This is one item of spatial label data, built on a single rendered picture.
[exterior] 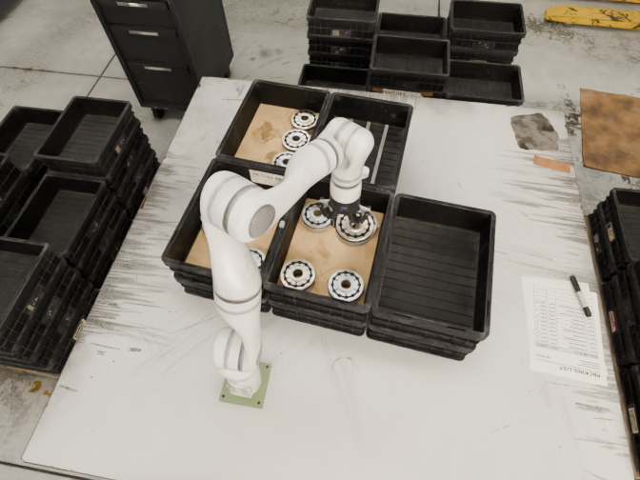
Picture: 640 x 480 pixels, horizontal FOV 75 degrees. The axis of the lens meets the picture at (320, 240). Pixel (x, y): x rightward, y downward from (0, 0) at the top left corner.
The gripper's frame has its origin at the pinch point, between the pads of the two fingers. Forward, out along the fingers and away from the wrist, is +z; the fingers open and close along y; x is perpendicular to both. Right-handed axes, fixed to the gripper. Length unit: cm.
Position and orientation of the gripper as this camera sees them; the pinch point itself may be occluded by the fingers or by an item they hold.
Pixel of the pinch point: (343, 223)
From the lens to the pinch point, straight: 113.5
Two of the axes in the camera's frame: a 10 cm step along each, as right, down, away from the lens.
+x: 2.3, -8.3, 5.1
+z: 0.1, 5.3, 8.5
